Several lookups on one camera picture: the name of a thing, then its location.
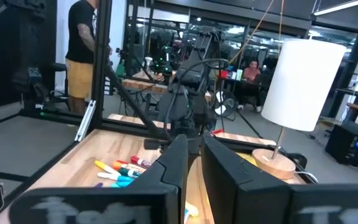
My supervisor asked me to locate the white marker cyan cap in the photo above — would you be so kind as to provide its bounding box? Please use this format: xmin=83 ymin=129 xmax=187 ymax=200
xmin=97 ymin=171 xmax=135 ymax=183

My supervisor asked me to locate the person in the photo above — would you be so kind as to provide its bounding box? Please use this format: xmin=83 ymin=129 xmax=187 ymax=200
xmin=237 ymin=59 xmax=264 ymax=113
xmin=65 ymin=0 xmax=101 ymax=114

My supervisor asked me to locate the orange Expo marker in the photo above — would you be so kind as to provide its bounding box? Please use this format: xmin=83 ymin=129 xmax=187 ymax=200
xmin=111 ymin=160 xmax=147 ymax=172

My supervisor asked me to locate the white lamp wooden base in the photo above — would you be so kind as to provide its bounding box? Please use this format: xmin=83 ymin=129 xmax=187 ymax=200
xmin=252 ymin=39 xmax=348 ymax=181

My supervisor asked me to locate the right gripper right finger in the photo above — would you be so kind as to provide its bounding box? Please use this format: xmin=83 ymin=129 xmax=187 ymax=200
xmin=201 ymin=135 xmax=291 ymax=224

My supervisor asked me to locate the red Expo marker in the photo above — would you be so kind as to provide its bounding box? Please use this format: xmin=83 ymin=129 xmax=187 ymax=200
xmin=130 ymin=155 xmax=152 ymax=169

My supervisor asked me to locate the yellow plastic bin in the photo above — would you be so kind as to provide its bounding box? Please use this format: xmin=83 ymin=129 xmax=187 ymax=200
xmin=234 ymin=151 xmax=258 ymax=167

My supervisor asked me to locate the black floor fan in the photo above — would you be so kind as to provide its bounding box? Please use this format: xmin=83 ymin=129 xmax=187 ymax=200
xmin=213 ymin=89 xmax=237 ymax=119

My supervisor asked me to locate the black aluminium rig frame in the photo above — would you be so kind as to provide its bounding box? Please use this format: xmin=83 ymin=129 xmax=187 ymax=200
xmin=20 ymin=0 xmax=309 ymax=170

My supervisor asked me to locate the black computer case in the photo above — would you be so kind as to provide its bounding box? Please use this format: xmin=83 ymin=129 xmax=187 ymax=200
xmin=324 ymin=124 xmax=358 ymax=167

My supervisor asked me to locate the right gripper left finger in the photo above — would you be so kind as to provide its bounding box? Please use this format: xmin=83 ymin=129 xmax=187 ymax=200
xmin=126 ymin=134 xmax=188 ymax=224

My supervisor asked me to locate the wooden background table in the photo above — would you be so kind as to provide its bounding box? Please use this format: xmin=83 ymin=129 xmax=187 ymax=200
xmin=121 ymin=70 xmax=213 ymax=103

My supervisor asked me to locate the green Expo marker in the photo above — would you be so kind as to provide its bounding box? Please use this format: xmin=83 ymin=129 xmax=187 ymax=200
xmin=117 ymin=167 xmax=143 ymax=179

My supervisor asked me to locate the white marker yellow cap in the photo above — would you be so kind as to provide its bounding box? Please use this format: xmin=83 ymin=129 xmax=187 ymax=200
xmin=94 ymin=159 xmax=121 ymax=175

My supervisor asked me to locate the silver aluminium bracket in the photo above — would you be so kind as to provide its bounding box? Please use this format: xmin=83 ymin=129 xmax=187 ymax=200
xmin=74 ymin=100 xmax=97 ymax=142

